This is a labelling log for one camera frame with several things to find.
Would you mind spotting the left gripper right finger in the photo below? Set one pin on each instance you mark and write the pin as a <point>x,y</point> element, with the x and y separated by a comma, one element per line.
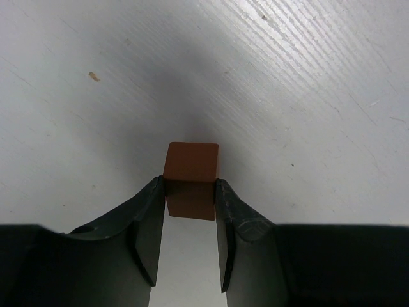
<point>267,264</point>

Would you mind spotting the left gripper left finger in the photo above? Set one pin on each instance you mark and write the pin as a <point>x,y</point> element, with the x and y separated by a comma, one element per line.
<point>110,261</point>

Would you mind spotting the brown wood block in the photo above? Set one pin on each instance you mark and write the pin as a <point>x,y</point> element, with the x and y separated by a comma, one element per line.
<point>190,173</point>

